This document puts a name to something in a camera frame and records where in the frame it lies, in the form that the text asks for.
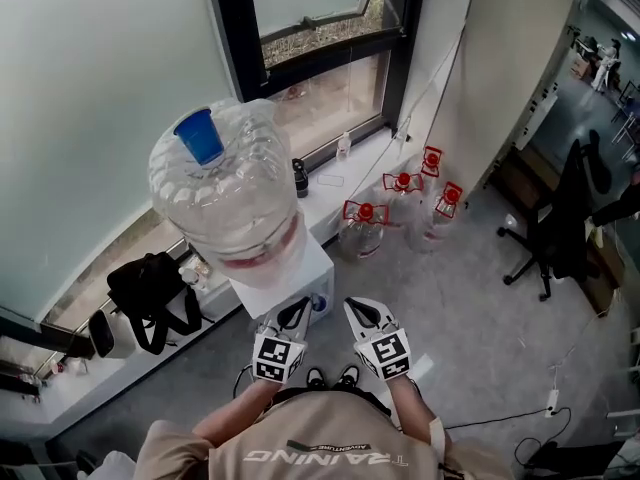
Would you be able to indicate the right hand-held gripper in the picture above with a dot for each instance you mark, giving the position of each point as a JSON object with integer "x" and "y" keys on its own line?
{"x": 385, "y": 353}

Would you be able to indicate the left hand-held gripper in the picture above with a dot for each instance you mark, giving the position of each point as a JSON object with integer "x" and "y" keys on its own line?
{"x": 272, "y": 358}

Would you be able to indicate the blue plastic cup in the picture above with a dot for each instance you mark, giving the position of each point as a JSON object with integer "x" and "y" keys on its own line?
{"x": 322, "y": 304}
{"x": 200, "y": 135}

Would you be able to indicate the person's right forearm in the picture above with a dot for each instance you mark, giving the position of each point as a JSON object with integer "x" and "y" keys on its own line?
{"x": 412, "y": 408}

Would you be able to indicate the person's left forearm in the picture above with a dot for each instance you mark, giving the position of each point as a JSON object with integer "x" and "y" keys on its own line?
{"x": 235, "y": 413}

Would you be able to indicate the white water dispenser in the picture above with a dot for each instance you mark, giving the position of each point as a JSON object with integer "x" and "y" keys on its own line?
{"x": 315, "y": 273}

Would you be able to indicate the person's right black-white shoe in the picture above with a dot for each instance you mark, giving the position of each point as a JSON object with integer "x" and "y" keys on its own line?
{"x": 350, "y": 374}

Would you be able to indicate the person's black-white shoe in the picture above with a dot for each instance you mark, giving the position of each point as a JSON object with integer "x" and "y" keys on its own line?
{"x": 315, "y": 376}
{"x": 350, "y": 374}

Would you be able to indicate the person's left black-white shoe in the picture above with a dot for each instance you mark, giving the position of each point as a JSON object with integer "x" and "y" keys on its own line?
{"x": 315, "y": 376}

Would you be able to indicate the person's black trousers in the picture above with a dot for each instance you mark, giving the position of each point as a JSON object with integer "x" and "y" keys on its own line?
{"x": 375, "y": 403}

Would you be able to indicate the empty red-capped water jug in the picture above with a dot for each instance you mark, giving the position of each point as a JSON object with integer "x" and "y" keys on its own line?
{"x": 431, "y": 160}
{"x": 402, "y": 195}
{"x": 440, "y": 218}
{"x": 362, "y": 235}

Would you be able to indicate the clear plastic water bottle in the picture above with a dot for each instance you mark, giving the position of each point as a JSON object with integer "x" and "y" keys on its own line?
{"x": 192, "y": 278}

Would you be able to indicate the person's beige t-shirt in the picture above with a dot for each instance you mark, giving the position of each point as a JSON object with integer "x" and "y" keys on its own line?
{"x": 330, "y": 428}

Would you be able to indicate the large clear water bottle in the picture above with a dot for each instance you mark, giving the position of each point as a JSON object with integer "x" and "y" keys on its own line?
{"x": 230, "y": 208}

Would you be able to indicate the clear flat case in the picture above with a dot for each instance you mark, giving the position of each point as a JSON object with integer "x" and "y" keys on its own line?
{"x": 331, "y": 179}

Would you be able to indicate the black thermos flask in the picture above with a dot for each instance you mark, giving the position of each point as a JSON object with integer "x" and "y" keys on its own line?
{"x": 300, "y": 178}

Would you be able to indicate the black backpack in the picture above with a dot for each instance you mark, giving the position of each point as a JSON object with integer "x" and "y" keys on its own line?
{"x": 145, "y": 288}

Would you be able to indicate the small clear bottle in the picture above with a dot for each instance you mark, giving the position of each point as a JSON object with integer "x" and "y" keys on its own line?
{"x": 344, "y": 147}

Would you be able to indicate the white bin with black lid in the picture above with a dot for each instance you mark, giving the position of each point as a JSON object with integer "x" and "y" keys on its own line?
{"x": 107, "y": 335}

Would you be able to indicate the white window ledge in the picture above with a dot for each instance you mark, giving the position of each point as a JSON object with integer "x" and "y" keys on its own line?
{"x": 100, "y": 383}

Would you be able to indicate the white power strip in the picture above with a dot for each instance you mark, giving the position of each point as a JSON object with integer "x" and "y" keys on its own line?
{"x": 552, "y": 403}

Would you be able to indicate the black office chair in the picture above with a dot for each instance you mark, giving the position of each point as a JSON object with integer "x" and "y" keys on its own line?
{"x": 565, "y": 228}

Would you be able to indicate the black window frame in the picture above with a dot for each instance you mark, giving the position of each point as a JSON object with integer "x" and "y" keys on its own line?
{"x": 405, "y": 28}

